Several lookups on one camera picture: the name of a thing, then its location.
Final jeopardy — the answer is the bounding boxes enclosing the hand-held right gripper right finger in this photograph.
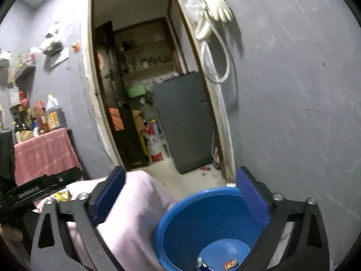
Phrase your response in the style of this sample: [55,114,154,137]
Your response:
[236,167,330,271]

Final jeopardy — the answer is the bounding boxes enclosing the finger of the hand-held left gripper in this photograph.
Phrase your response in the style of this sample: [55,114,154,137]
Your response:
[42,167,83,194]

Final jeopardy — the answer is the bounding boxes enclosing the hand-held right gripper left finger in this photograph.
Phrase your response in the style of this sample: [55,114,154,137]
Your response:
[30,166,126,271]

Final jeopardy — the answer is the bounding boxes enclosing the blue plastic basin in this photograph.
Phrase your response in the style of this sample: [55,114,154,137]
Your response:
[154,186,272,271]

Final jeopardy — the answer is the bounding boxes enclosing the person's left hand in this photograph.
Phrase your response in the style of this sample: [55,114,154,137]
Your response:
[0,222,23,249]

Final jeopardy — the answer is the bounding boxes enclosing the yellow snack wrapper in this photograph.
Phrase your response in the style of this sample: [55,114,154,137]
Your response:
[53,190,72,203]

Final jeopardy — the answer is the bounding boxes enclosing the pink hanging towel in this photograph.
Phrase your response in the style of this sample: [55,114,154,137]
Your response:
[14,128,83,186]

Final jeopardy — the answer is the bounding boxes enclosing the pink blanket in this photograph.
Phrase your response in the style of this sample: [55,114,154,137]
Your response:
[36,171,178,271]

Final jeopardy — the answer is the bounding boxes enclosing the brown sauce bottle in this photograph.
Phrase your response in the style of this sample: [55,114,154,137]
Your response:
[33,101,48,135]

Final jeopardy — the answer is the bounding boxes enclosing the red white bottle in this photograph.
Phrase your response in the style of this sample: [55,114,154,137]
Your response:
[142,121,166,163]

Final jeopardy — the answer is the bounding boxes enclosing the yellow bag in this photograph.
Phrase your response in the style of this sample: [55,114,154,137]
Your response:
[132,110,149,156]

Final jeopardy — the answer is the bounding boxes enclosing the clear oil bottle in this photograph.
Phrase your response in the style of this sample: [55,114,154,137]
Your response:
[46,94,60,113]

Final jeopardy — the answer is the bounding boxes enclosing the dark wooden door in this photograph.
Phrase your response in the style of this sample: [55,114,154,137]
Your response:
[94,21,148,170]

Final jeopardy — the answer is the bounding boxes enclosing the green box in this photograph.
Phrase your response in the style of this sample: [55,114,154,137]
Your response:
[127,86,148,98]

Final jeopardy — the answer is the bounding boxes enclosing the white plastic bag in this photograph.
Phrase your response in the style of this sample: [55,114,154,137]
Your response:
[39,22,70,69]

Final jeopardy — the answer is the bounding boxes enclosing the wooden storage shelf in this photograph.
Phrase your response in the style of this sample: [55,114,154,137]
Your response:
[113,17,188,82]

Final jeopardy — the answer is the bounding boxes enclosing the white rubber gloves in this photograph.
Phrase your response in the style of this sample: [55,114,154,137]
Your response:
[195,0,234,40]

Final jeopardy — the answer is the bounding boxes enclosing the clear plastic bag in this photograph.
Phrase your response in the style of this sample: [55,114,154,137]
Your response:
[186,0,204,23]

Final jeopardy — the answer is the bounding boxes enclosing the wooden door frame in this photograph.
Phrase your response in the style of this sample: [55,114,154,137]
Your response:
[82,0,237,183]

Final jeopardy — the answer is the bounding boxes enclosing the wall shelf with items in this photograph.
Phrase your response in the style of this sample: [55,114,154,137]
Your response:
[0,50,38,86]

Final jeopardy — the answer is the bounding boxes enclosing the white hose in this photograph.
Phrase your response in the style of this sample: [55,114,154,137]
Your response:
[200,11,232,84]

